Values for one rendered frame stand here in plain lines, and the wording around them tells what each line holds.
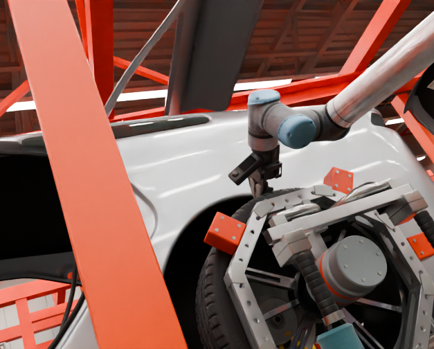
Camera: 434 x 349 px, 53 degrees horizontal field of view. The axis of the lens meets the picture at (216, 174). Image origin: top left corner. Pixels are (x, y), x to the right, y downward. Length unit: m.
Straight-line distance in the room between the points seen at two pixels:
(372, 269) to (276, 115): 0.45
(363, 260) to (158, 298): 0.49
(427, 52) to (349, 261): 0.49
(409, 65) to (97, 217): 0.77
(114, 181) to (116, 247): 0.16
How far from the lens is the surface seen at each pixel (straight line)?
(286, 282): 1.28
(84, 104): 1.17
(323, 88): 5.26
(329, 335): 1.04
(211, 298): 1.19
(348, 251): 1.09
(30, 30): 1.36
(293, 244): 0.95
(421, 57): 1.06
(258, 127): 1.24
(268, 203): 1.23
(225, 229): 1.16
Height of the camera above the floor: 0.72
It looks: 25 degrees up
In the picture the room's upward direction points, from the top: 24 degrees counter-clockwise
